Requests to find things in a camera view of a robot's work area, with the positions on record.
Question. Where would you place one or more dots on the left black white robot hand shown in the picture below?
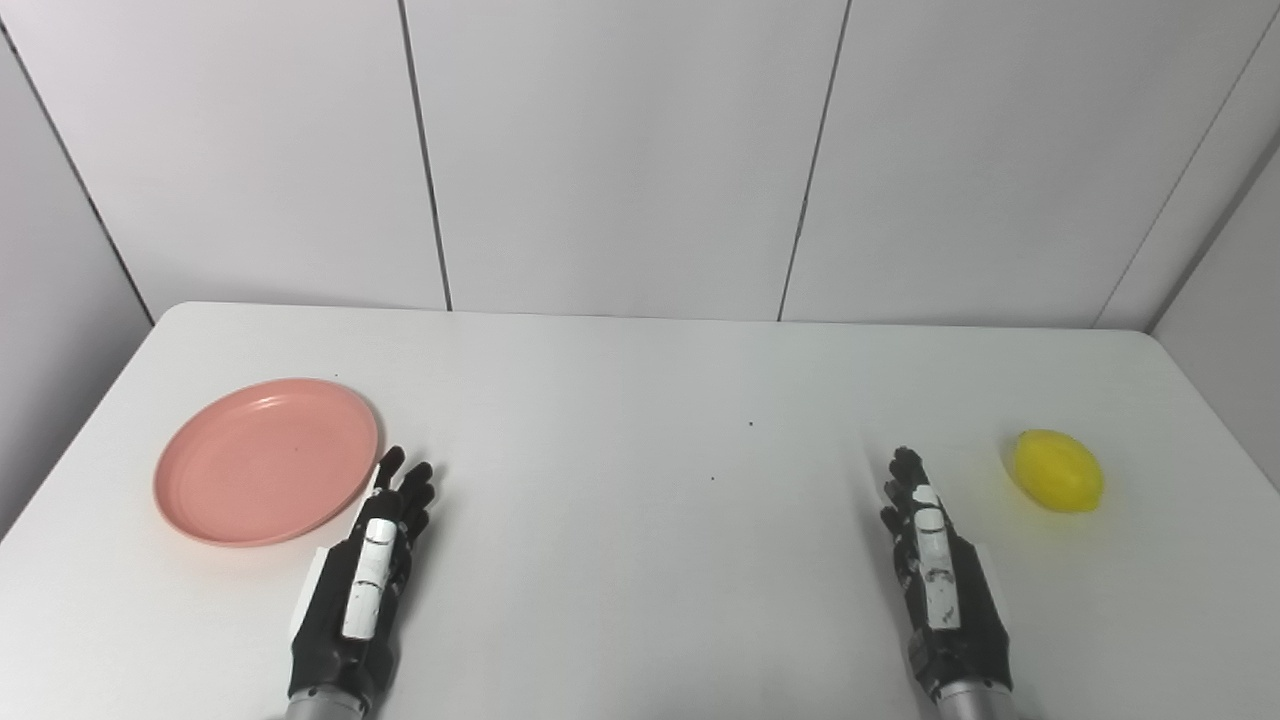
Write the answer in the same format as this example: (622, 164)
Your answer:
(330, 620)

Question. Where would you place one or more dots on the pink round plate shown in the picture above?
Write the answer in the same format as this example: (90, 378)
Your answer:
(265, 462)

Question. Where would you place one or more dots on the yellow lemon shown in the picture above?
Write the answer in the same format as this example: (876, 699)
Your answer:
(1056, 470)

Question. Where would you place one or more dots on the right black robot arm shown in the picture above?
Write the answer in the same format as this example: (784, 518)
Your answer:
(975, 702)

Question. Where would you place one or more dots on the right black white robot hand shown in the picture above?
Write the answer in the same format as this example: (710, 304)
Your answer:
(965, 620)

